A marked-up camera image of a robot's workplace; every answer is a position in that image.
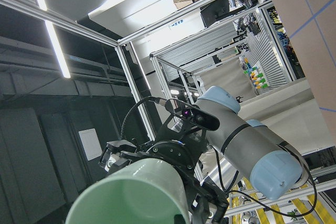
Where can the aluminium frame cage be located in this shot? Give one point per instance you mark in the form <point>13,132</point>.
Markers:
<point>40,11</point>

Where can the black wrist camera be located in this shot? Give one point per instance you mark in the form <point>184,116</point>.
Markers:
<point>197,117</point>

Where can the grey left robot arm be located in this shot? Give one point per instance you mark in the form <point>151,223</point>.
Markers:
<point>272,165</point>

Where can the light green plastic cup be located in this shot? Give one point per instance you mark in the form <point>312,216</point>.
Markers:
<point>147,191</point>

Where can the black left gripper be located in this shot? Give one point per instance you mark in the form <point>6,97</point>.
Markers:
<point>180,144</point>

